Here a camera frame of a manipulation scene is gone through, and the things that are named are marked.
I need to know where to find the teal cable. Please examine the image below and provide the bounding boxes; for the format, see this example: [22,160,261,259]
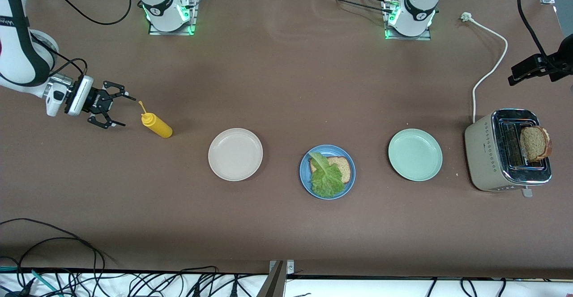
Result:
[0,267,61,297]

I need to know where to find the green lettuce leaf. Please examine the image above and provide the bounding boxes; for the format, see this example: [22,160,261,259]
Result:
[308,152,346,198]

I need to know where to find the cream white plate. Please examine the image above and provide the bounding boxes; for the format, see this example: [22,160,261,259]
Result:
[208,128,264,182]

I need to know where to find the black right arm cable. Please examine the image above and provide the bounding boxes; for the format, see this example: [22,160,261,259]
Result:
[27,0,133,80]

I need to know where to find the white toaster power cord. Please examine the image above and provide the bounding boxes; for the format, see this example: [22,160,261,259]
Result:
[461,12,509,124]

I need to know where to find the black cable on table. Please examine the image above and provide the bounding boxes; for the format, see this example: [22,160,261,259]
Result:
[0,219,108,297]

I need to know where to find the metal table edge bracket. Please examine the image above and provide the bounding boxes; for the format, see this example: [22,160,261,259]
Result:
[257,260,296,297]

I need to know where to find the light green plate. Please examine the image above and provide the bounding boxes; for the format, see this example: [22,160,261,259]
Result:
[388,129,443,182]

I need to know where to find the beige steel toaster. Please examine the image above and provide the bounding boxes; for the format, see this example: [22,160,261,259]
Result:
[464,108,552,198]

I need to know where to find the blue plate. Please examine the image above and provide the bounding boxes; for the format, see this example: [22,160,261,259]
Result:
[299,145,356,200]

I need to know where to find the brown bread slice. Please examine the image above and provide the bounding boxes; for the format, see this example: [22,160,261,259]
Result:
[519,126,553,162]
[310,156,352,185]

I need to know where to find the yellow squeeze bottle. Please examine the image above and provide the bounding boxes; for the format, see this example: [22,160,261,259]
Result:
[138,101,173,139]

